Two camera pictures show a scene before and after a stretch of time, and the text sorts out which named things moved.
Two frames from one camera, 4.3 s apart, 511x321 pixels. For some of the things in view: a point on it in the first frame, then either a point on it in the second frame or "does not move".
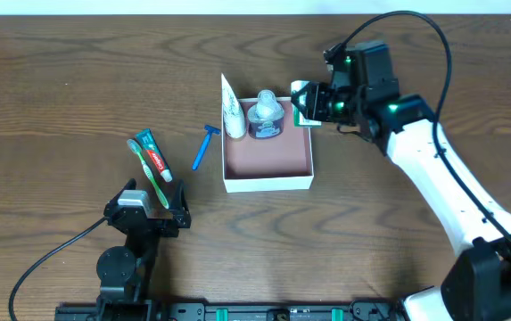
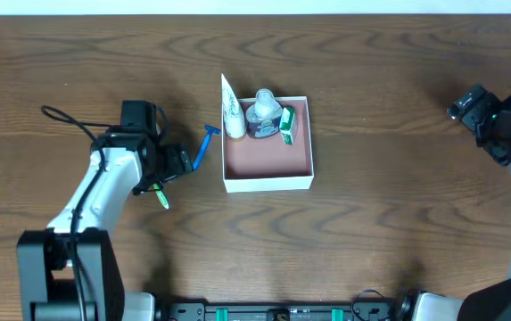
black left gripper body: [149, 218] to [178, 161]
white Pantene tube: [233, 115] does not move
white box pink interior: [282, 162] does not move
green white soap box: [300, 118] to [288, 125]
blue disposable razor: [210, 130] does not move
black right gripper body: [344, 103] to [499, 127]
